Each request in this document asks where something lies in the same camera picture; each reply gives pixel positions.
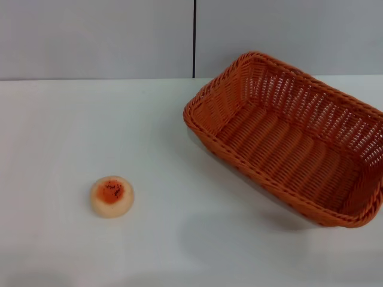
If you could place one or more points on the orange woven plastic basket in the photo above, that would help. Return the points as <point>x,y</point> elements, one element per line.
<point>278,149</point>

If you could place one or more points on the round bread bun orange top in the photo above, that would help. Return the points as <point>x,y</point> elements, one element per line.
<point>111,197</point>

